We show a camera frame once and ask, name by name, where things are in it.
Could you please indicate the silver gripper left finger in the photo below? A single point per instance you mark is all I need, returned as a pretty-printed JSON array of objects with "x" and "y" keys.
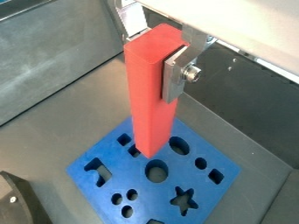
[{"x": 129, "y": 13}]

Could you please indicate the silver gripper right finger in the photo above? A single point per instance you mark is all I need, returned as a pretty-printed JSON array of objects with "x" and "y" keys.
[{"x": 179, "y": 68}]

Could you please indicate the red rectangular block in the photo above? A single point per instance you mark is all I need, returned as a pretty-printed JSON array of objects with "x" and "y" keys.
[{"x": 152, "y": 113}]

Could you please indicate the blue shape sorter board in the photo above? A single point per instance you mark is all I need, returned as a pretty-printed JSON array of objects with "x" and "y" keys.
[{"x": 172, "y": 188}]

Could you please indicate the black round base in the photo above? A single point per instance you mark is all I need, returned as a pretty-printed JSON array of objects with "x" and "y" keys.
[{"x": 20, "y": 206}]

